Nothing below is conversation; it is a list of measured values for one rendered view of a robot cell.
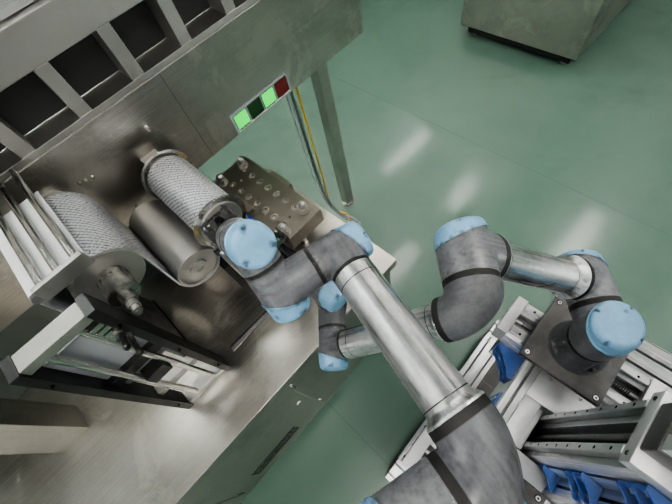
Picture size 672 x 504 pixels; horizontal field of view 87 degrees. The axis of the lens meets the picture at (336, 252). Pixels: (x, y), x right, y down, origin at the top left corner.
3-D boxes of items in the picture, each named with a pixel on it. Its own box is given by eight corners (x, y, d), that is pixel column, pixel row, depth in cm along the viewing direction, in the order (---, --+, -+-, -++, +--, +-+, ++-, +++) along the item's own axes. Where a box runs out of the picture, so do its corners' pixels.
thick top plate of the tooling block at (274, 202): (290, 253, 113) (284, 244, 108) (218, 193, 130) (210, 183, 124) (324, 219, 117) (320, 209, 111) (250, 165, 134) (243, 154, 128)
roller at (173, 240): (193, 293, 95) (168, 275, 84) (147, 242, 106) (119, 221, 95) (227, 262, 98) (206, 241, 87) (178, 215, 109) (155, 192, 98)
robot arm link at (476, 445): (592, 496, 37) (347, 202, 61) (511, 562, 36) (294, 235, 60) (552, 486, 47) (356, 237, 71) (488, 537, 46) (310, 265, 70)
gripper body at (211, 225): (221, 203, 77) (232, 203, 66) (248, 232, 80) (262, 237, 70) (194, 227, 75) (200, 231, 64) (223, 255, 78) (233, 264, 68)
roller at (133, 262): (108, 312, 79) (54, 289, 66) (64, 251, 89) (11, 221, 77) (158, 268, 82) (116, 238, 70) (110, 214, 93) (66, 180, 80)
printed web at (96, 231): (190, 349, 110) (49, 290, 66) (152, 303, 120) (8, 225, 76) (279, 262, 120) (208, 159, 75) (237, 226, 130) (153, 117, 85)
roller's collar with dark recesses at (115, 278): (123, 311, 74) (100, 300, 68) (110, 293, 76) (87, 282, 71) (147, 289, 75) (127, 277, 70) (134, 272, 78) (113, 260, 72)
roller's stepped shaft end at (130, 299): (138, 321, 70) (127, 316, 67) (124, 302, 73) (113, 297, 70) (151, 309, 71) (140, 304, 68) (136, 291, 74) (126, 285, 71)
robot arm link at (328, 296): (333, 319, 90) (327, 308, 83) (304, 293, 95) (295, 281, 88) (353, 297, 92) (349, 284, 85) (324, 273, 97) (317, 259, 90)
